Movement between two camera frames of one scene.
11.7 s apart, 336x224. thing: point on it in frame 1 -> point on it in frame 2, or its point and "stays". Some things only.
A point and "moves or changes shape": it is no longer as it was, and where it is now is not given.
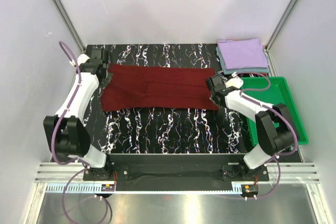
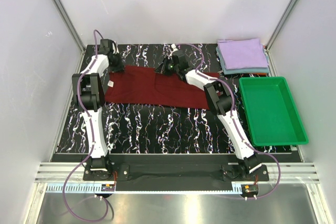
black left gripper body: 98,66 -> 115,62
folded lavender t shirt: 245,53 stays
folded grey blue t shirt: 263,70 stays
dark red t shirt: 130,87 moves or changes shape
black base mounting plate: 176,172 stays
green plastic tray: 277,92 stays
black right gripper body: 213,95 -> 168,67
